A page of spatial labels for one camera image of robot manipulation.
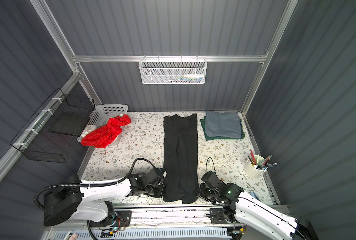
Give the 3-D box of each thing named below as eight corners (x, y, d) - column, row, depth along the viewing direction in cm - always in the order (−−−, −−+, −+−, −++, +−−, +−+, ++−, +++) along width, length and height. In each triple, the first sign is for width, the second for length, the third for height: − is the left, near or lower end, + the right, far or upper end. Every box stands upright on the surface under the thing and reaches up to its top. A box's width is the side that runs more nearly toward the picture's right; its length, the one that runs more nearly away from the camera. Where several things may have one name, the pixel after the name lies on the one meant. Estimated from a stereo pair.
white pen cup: (244, 178, 89) (252, 170, 79) (240, 164, 94) (247, 154, 85) (260, 178, 89) (269, 170, 79) (255, 164, 94) (263, 154, 85)
